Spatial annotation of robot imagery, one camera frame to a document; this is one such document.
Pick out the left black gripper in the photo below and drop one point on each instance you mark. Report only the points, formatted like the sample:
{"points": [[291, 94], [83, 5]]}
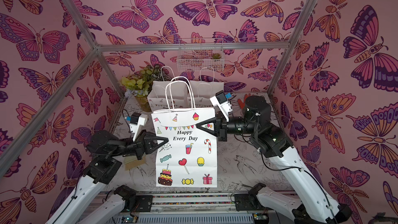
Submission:
{"points": [[144, 144]]}

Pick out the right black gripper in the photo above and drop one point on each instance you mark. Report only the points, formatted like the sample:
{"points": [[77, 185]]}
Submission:
{"points": [[222, 127]]}

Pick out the white paper gift bag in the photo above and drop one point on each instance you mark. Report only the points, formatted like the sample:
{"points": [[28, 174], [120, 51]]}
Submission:
{"points": [[189, 159]]}

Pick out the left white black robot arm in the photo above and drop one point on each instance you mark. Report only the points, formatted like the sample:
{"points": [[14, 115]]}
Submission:
{"points": [[104, 147]]}

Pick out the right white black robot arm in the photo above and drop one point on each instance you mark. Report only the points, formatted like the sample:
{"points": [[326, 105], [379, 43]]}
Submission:
{"points": [[314, 205]]}

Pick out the back right white paper bag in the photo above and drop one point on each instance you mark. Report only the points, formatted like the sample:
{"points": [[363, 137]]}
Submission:
{"points": [[203, 89]]}

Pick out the back left white paper bag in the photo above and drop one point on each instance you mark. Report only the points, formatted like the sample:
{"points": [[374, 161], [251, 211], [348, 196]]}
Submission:
{"points": [[163, 96]]}

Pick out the red rubber glove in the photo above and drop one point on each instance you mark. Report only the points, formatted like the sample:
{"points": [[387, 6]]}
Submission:
{"points": [[242, 101]]}

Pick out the potted green leafy plant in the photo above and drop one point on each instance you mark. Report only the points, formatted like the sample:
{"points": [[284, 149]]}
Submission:
{"points": [[140, 84]]}

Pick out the small plant in basket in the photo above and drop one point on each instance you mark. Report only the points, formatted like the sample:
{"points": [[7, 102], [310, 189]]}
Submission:
{"points": [[216, 56]]}

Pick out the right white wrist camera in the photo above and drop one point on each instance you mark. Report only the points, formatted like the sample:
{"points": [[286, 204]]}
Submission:
{"points": [[221, 100]]}

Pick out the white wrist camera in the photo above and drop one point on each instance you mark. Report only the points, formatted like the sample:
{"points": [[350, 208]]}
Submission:
{"points": [[221, 100], [136, 122]]}

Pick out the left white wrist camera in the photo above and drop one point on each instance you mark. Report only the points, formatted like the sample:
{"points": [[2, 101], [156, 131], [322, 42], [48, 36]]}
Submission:
{"points": [[136, 122]]}

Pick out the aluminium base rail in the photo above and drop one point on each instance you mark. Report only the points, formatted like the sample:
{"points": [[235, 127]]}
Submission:
{"points": [[192, 205]]}

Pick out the white wire wall basket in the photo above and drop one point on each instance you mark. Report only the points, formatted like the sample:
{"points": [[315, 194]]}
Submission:
{"points": [[194, 54]]}

